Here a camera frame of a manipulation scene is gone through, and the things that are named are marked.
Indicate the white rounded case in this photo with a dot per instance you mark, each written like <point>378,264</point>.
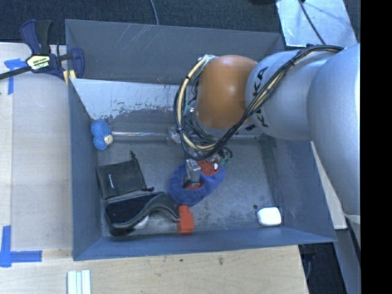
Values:
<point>269,216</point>

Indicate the clear plastic tube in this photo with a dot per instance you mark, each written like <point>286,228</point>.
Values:
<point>137,136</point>

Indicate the pale wood flat board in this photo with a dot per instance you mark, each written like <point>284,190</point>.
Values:
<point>39,164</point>

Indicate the blue plush toy animal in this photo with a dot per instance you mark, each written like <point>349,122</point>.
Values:
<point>100,132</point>

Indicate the black and grey stapler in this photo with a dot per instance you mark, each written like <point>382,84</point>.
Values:
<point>128,210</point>

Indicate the black cloth pouch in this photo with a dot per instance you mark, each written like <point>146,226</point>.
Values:
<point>122,178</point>

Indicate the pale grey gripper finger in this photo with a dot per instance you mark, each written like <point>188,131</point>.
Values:
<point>190,166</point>
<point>197,174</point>

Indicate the grey metal bin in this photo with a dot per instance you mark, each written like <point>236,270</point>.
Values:
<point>245,182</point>

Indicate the red-orange block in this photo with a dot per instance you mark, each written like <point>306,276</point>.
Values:
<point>185,222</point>

